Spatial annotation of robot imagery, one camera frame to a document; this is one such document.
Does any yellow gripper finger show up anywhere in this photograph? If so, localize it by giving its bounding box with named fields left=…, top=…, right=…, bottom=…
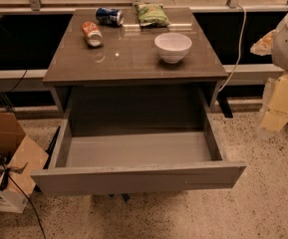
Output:
left=260, top=74, right=288, bottom=133
left=250, top=30, right=275, bottom=56

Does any blue soda can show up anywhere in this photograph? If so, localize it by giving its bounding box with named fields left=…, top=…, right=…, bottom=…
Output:
left=96, top=7, right=124, bottom=27

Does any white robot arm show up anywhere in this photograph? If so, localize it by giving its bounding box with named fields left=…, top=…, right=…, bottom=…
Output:
left=250, top=13, right=288, bottom=133

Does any orange soda can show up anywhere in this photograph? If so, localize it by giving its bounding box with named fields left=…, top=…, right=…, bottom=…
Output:
left=82, top=22, right=103, bottom=47

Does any grey drawer cabinet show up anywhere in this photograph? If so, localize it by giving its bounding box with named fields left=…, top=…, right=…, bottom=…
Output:
left=43, top=7, right=227, bottom=109

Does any white ceramic bowl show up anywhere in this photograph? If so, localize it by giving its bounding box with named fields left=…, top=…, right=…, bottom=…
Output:
left=154, top=33, right=192, bottom=64

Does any brown cardboard box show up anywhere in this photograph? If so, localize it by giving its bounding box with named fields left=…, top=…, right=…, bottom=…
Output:
left=0, top=113, right=48, bottom=213

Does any white hanging cable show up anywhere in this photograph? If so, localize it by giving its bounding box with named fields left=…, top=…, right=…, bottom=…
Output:
left=217, top=4, right=247, bottom=94

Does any black cable over box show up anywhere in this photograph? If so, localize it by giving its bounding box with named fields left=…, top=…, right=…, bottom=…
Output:
left=0, top=121, right=47, bottom=239

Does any grey top drawer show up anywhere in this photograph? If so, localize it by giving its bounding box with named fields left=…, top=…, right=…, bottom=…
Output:
left=32, top=85, right=246, bottom=196

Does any black cable at left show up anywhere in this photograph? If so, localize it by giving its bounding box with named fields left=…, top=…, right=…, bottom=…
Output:
left=0, top=69, right=29, bottom=113

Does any green chip bag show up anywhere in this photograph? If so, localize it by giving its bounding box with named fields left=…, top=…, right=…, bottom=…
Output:
left=135, top=3, right=170, bottom=27

